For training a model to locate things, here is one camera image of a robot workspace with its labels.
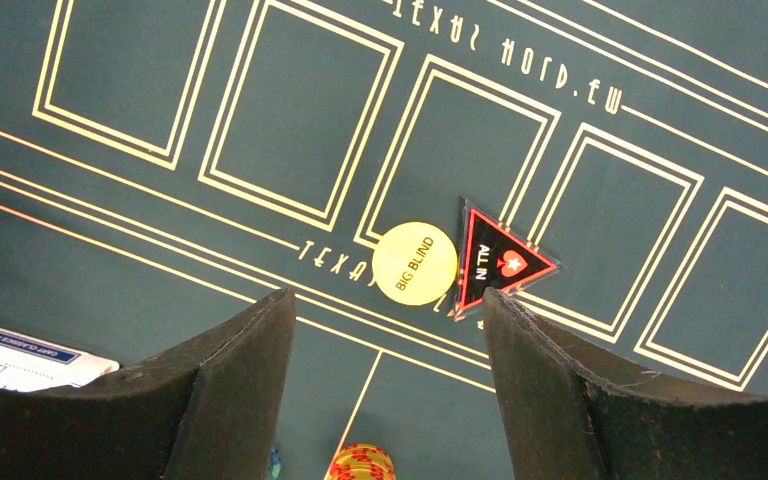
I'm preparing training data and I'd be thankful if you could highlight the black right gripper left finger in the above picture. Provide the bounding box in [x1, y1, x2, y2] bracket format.
[0, 289, 296, 479]

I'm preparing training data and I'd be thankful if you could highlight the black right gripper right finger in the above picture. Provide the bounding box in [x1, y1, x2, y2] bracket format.
[482, 289, 768, 479]

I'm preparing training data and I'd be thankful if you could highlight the black red all-in triangle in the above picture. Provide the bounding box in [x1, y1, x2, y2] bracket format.
[448, 198, 563, 322]

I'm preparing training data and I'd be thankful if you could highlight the yellow big blind button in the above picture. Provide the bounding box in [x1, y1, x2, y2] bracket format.
[371, 221, 458, 306]

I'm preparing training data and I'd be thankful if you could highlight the orange yellow chip stack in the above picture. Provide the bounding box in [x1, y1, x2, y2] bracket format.
[326, 443, 396, 480]

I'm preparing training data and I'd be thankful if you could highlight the blue white card deck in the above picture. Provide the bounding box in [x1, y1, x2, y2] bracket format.
[0, 328, 120, 392]

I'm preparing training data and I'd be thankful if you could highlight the green poker mat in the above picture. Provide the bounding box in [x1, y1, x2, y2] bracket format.
[0, 1, 768, 479]

